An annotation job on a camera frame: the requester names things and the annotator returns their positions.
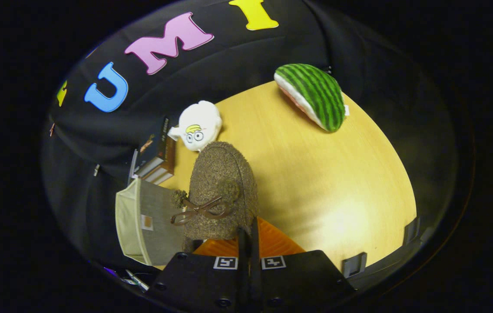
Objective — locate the brown hardcover book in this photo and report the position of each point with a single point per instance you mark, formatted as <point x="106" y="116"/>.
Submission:
<point x="170" y="156"/>

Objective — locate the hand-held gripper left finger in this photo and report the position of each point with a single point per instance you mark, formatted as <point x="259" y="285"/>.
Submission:
<point x="194" y="282"/>

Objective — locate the white plush face toy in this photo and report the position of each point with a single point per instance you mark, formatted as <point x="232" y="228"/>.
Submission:
<point x="203" y="115"/>

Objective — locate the watermelon slice plush toy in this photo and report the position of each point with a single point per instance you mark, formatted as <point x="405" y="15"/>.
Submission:
<point x="320" y="95"/>

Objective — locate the brown fuzzy shoe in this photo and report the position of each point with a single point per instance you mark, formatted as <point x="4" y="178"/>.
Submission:
<point x="224" y="169"/>

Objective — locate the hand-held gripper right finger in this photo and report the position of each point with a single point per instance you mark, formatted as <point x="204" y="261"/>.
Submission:
<point x="307" y="282"/>

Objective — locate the dark hardcover book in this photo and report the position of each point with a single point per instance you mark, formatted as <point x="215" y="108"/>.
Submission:
<point x="159" y="143"/>

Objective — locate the small white clip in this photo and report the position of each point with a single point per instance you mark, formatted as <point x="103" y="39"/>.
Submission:
<point x="96" y="169"/>

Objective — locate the grey table edge bracket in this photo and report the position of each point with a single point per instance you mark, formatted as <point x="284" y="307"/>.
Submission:
<point x="355" y="265"/>
<point x="411" y="230"/>

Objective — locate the grey fabric storage box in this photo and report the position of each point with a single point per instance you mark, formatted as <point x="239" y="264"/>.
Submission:
<point x="159" y="243"/>

